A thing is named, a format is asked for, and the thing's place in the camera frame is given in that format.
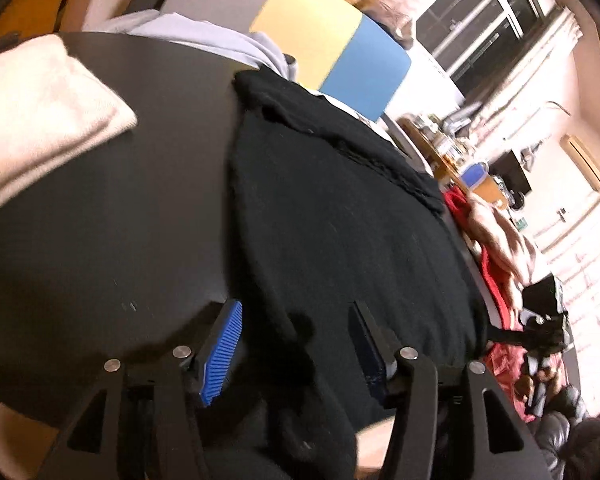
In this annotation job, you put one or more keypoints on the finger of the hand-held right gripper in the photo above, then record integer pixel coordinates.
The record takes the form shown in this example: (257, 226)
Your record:
(505, 335)

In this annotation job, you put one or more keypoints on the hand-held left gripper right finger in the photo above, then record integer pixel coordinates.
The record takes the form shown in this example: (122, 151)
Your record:
(372, 355)

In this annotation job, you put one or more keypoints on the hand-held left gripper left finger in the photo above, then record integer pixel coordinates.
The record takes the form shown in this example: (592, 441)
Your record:
(220, 355)

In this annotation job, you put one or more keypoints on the black knit sweater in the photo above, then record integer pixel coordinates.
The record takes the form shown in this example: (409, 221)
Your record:
(340, 220)

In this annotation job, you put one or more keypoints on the red cloth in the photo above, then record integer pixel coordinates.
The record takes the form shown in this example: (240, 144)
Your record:
(500, 300)

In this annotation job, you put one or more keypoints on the pink beige cloth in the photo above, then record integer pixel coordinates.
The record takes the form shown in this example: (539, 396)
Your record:
(505, 245)

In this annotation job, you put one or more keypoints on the black leather sofa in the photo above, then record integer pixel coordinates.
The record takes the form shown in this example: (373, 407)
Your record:
(570, 435)

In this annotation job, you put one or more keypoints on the black monitor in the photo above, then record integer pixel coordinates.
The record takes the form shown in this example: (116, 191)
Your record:
(512, 172)

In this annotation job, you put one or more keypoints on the blue lidded container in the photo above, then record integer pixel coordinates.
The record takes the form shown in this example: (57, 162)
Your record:
(475, 176)

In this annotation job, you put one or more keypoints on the round wooden table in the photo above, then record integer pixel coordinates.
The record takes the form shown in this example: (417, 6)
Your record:
(445, 160)

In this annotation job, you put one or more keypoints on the beige folded cloth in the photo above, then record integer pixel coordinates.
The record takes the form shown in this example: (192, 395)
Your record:
(40, 120)

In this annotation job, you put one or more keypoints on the dark window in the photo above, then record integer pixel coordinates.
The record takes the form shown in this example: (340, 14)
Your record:
(480, 20)

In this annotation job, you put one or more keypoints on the grey yellow blue panel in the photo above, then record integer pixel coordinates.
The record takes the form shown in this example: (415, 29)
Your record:
(330, 45)

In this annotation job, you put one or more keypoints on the light grey cloth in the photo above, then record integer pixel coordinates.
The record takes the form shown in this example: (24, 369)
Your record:
(195, 35)

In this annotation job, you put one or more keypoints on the brown patterned cloth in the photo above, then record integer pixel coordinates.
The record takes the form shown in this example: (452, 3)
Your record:
(385, 10)

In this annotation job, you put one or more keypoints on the wall air conditioner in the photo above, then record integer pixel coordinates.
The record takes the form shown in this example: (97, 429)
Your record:
(585, 160)

